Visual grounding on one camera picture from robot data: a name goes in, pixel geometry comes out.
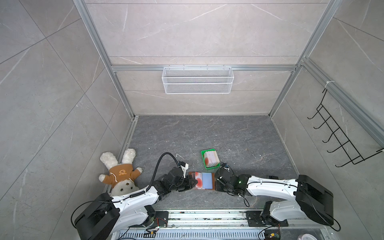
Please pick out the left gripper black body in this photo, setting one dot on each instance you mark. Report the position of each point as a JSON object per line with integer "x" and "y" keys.
{"x": 185, "y": 184}

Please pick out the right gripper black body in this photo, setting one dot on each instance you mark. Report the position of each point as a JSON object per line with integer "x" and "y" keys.
{"x": 220, "y": 187}

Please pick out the brown leather card holder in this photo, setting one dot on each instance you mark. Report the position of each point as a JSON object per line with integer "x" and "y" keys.
{"x": 208, "y": 181}

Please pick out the pink red credit card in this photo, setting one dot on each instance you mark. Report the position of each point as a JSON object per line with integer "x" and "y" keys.
{"x": 199, "y": 178}

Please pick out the green plastic card bin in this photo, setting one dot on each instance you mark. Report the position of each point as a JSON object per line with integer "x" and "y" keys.
{"x": 202, "y": 152}

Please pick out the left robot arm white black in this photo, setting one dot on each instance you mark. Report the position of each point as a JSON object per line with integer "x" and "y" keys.
{"x": 106, "y": 215}

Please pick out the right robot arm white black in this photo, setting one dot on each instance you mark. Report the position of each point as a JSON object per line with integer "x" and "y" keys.
{"x": 297, "y": 198}

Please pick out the stack of cards in bin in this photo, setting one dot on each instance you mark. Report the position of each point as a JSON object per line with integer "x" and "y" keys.
{"x": 211, "y": 159}

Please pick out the white teddy bear brown shirt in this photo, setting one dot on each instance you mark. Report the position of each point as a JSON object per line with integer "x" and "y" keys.
{"x": 122, "y": 176}

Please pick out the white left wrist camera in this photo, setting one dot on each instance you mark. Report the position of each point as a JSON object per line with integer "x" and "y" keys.
{"x": 184, "y": 166}

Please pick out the aluminium front rail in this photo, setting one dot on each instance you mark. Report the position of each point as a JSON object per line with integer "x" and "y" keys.
{"x": 203, "y": 220}

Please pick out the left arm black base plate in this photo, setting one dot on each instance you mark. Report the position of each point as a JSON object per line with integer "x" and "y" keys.
{"x": 157, "y": 219}

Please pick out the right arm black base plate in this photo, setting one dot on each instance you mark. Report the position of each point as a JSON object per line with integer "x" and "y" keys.
{"x": 259, "y": 219}

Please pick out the white wire mesh basket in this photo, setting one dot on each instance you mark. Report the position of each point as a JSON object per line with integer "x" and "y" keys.
{"x": 197, "y": 80}

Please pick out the black wire hook rack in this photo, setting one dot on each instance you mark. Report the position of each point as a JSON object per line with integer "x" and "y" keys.
{"x": 344, "y": 143}

